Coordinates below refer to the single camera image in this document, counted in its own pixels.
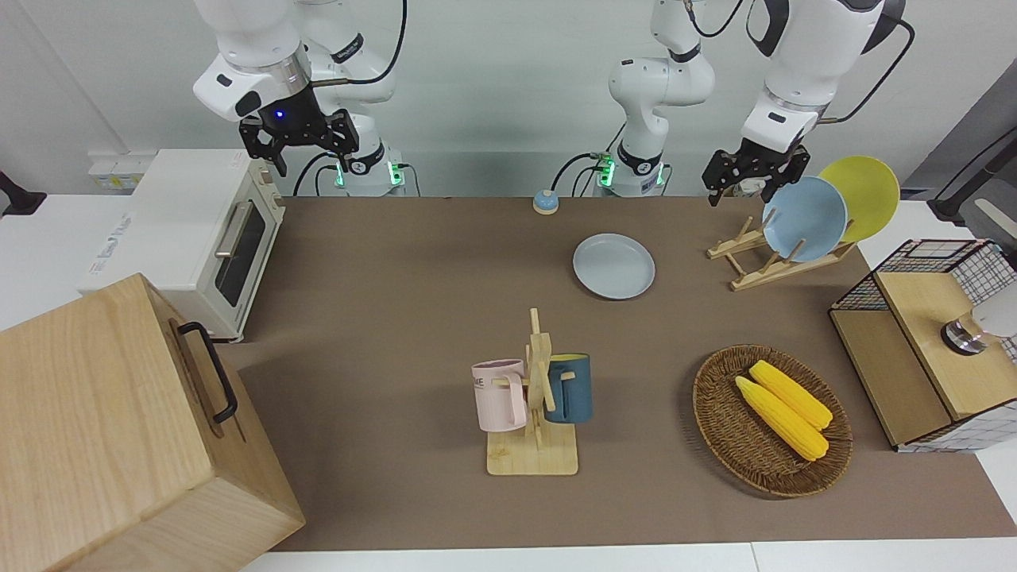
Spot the black right base cable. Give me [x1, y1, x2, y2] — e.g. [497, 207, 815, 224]
[292, 151, 342, 197]

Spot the short black left arm cable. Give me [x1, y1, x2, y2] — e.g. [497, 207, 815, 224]
[687, 0, 748, 39]

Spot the yellow corn cob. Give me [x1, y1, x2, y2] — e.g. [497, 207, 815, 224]
[749, 360, 834, 431]
[735, 376, 829, 462]

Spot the brown table mat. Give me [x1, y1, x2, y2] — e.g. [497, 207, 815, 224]
[230, 196, 1017, 553]

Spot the wooden plate rack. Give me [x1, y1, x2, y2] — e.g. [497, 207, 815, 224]
[707, 211, 859, 292]

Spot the yellow plate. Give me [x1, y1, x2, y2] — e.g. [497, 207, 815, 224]
[818, 156, 901, 243]

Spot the white wall power strip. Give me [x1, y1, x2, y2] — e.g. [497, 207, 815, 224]
[87, 153, 160, 191]

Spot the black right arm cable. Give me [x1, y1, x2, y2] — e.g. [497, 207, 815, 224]
[310, 0, 409, 87]

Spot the brown wicker basket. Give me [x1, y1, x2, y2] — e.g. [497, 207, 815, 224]
[693, 344, 853, 499]

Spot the black left base cable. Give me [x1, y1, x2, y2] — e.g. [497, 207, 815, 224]
[552, 123, 625, 197]

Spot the light blue plate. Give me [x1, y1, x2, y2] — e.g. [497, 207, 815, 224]
[762, 176, 849, 263]

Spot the black base cable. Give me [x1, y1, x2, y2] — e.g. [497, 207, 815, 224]
[552, 123, 625, 197]
[292, 151, 342, 197]

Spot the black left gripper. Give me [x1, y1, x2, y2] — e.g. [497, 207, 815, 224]
[703, 139, 811, 209]

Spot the white toaster oven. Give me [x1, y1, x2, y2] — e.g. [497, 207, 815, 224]
[77, 149, 285, 342]

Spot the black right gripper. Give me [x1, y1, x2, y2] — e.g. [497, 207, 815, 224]
[238, 94, 360, 178]

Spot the gray plate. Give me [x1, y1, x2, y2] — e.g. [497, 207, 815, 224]
[573, 233, 656, 300]

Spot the wire and wood shelf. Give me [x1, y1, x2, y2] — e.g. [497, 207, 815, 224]
[829, 238, 1017, 454]

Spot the wooden box with black handle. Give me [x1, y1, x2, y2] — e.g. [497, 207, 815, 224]
[0, 272, 307, 572]

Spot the wooden mug tree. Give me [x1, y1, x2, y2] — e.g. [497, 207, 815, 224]
[486, 308, 579, 477]

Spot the pink mug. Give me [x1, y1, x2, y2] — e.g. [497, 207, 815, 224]
[472, 359, 529, 433]

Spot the black stand foot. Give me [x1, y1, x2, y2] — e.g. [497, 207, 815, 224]
[0, 171, 47, 217]

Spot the dark blue mug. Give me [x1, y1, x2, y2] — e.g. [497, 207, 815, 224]
[544, 354, 594, 424]

